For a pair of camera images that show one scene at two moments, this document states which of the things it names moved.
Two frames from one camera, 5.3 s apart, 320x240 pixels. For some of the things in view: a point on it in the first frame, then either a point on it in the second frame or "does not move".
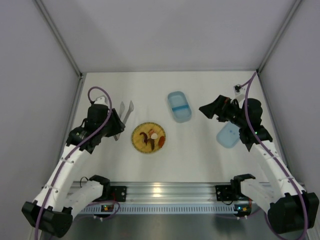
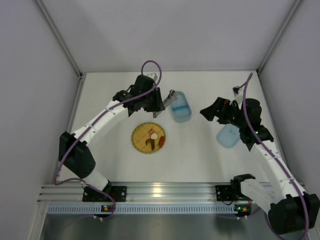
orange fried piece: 161,141 does not move
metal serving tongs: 117,137 -> 172,96
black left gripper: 115,122 -> 157,99
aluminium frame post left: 48,19 does not move
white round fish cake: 154,136 does not move
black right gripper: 221,110 does not move
